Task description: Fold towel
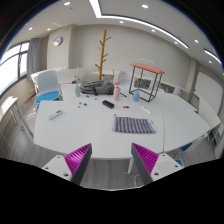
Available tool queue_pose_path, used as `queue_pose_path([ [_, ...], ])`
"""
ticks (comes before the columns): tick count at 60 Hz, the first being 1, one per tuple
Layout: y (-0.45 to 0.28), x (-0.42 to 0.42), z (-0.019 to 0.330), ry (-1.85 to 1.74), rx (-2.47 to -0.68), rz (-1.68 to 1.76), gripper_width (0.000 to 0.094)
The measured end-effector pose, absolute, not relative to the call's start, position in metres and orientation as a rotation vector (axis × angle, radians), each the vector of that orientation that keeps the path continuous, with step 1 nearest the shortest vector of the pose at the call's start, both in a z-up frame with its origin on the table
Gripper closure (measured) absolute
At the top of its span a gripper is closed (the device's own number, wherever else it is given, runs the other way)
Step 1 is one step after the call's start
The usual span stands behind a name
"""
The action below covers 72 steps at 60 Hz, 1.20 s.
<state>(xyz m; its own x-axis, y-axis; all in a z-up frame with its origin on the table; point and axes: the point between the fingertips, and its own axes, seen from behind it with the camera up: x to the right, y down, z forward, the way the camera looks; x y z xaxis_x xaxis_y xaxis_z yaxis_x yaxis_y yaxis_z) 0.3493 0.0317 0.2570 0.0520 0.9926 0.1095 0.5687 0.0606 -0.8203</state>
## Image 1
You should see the pink water bottle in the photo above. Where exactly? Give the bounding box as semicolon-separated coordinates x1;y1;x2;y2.
113;80;120;101

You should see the white remote control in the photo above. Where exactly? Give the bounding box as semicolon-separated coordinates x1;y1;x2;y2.
48;110;63;120

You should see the white marker pen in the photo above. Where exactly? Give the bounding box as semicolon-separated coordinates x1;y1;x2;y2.
142;106;151;114

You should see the striped grey folded towel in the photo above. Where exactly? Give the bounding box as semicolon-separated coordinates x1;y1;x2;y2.
113;117;155;134

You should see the green bottle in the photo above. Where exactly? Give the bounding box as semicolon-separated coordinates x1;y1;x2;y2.
75;84;81;97

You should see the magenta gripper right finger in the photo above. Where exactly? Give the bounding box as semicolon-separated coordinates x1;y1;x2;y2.
130;142;184;186

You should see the grey curtain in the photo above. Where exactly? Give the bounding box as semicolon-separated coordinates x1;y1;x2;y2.
27;38;40;80

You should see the blue vase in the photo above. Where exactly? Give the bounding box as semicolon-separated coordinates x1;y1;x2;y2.
133;91;140;102

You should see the orange top metal side table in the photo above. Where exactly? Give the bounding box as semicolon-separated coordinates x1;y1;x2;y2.
129;63;165;102

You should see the wooden coat rack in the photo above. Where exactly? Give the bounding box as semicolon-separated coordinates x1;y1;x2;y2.
95;29;111;80

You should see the black rectangular case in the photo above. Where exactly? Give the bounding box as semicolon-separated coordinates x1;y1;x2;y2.
102;100;114;109

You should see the grey backpack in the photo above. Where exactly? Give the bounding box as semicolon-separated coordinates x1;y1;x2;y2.
80;80;114;96

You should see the small white side desk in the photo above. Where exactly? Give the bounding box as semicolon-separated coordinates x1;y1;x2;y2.
0;96;33;136

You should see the round wall clock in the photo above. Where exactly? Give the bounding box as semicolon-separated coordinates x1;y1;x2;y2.
53;36;63;46

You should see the white chair blue cushion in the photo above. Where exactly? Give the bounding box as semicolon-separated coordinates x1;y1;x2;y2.
34;70;61;109

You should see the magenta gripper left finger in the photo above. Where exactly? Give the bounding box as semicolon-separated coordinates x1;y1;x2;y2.
42;143;93;186

